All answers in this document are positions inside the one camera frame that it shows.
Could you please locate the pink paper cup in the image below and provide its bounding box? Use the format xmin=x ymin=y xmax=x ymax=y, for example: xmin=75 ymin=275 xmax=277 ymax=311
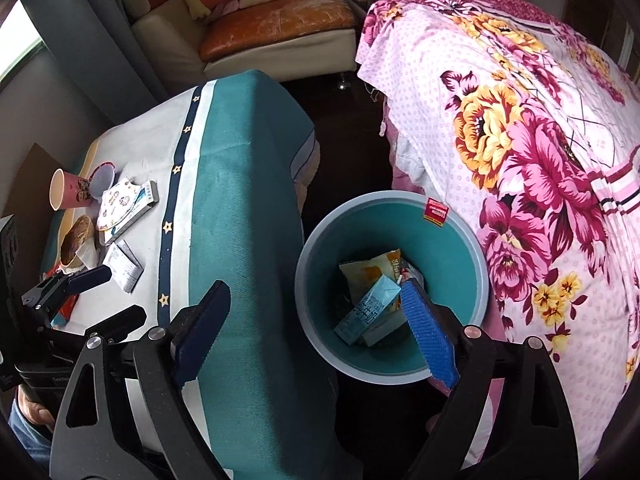
xmin=49 ymin=168 xmax=94 ymax=211

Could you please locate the blue sleeve left forearm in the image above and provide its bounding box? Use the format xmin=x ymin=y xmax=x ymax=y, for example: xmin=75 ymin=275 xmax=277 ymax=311
xmin=8 ymin=398 xmax=51 ymax=472

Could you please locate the teal round trash bin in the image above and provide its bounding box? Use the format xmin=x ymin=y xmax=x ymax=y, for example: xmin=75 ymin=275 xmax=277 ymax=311
xmin=295 ymin=191 xmax=489 ymax=385

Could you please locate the person's left hand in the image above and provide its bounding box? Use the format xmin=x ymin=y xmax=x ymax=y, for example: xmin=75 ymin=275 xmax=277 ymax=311
xmin=16 ymin=385 xmax=55 ymax=430

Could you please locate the orange oreo wrapper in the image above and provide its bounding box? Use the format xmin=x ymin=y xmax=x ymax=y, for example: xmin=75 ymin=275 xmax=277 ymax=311
xmin=50 ymin=295 xmax=78 ymax=330

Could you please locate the white tissue paper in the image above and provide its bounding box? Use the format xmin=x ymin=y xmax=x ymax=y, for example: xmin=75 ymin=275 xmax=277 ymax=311
xmin=76 ymin=238 xmax=100 ymax=270

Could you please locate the folded paper leaflet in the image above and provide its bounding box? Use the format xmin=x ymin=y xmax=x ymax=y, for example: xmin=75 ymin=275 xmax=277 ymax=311
xmin=103 ymin=240 xmax=143 ymax=294

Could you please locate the blue carton in bin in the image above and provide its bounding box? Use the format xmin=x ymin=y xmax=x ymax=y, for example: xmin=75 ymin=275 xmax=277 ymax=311
xmin=334 ymin=275 xmax=400 ymax=344

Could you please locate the brown cardboard sheet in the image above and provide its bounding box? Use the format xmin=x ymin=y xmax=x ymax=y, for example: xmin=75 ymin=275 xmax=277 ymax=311
xmin=3 ymin=143 xmax=61 ymax=295

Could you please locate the yellow snack bag in bin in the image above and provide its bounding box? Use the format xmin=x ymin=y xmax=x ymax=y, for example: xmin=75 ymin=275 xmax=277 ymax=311
xmin=338 ymin=249 xmax=401 ymax=304

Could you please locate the cartoon print face mask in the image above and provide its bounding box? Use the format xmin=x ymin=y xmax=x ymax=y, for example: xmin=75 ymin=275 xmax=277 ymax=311
xmin=96 ymin=179 xmax=143 ymax=232

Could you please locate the white blue medicine box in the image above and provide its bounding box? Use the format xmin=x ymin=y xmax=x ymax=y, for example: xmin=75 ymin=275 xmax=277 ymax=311
xmin=98 ymin=180 xmax=160 ymax=246

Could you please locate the clear plastic lid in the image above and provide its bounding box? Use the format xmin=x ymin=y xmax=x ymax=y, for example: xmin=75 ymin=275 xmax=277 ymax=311
xmin=89 ymin=162 xmax=116 ymax=202

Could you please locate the teal and white table cloth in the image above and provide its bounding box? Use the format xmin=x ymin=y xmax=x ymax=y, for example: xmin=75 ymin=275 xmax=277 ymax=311
xmin=66 ymin=70 xmax=334 ymax=479

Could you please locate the pink floral bed sheet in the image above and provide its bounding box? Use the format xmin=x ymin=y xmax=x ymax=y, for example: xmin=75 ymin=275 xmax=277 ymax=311
xmin=356 ymin=0 xmax=639 ymax=472

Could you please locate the grey curtain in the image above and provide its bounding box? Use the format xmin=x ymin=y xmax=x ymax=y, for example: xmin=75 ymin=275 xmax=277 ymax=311
xmin=22 ymin=0 xmax=168 ymax=124

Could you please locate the beige and orange sofa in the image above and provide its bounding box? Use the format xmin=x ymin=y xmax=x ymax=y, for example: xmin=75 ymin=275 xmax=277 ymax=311
xmin=122 ymin=0 xmax=356 ymax=93

